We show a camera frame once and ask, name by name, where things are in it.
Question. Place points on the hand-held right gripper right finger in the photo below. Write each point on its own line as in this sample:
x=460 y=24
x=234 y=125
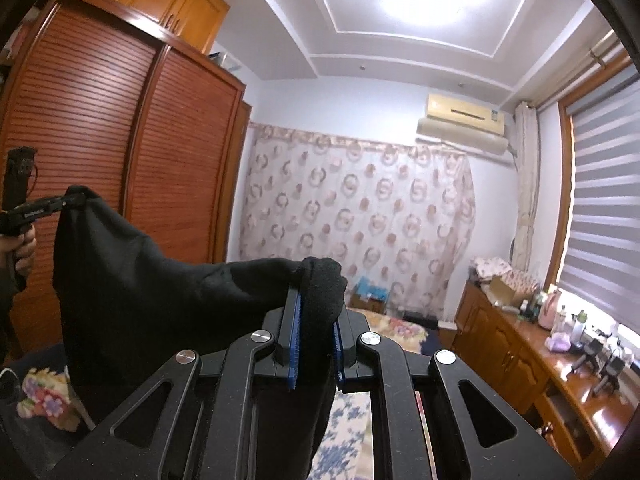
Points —
x=338 y=350

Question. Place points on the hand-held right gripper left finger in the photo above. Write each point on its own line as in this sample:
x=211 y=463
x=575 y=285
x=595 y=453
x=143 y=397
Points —
x=295 y=345

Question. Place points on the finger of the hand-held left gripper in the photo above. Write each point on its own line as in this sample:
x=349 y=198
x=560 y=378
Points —
x=62 y=203

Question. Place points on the black printed t-shirt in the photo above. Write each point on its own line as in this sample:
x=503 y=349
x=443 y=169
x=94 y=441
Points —
x=150 y=310

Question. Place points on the person's left hand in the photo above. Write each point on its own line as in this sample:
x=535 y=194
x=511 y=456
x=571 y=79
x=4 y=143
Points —
x=27 y=255

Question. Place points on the blue cloth on box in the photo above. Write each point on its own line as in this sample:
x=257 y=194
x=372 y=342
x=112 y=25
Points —
x=372 y=290

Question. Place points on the floral bed blanket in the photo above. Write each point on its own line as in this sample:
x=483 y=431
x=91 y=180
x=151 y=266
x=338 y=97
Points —
x=350 y=435

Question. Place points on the navy bed sheet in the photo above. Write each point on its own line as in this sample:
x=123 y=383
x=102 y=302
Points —
x=435 y=345

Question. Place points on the wooden louvered wardrobe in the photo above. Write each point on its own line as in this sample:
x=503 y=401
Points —
x=175 y=135

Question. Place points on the floral patterned curtain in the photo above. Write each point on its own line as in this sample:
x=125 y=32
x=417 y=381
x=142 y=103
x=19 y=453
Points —
x=360 y=220

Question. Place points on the wooden sideboard cabinet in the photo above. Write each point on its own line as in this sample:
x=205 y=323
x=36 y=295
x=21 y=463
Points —
x=500 y=350

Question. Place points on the folded floral cloth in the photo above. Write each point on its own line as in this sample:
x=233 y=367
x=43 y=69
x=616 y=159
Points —
x=492 y=266

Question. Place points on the dark glass bottle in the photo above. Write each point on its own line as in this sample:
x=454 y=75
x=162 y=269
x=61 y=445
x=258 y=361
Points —
x=525 y=310

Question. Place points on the pink kettle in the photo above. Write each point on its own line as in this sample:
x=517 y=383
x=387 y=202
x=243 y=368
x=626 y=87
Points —
x=549 y=310

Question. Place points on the clear plastic box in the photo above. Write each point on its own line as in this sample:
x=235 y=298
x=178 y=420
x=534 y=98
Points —
x=227 y=62

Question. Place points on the purple tissue pack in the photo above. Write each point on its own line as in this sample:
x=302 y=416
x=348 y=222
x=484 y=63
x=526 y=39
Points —
x=560 y=342

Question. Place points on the black tripod gadget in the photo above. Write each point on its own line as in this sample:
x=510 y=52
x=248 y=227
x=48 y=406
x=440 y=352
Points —
x=585 y=355
x=610 y=367

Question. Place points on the cream side curtain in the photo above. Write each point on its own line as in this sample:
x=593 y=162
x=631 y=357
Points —
x=525 y=185

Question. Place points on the striped window blind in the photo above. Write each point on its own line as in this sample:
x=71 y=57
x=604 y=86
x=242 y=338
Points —
x=605 y=200

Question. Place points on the metal curtain rod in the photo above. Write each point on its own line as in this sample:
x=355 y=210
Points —
x=607 y=50

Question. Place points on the cream wall air conditioner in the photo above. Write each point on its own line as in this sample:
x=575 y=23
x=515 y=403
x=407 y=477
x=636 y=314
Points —
x=460 y=110

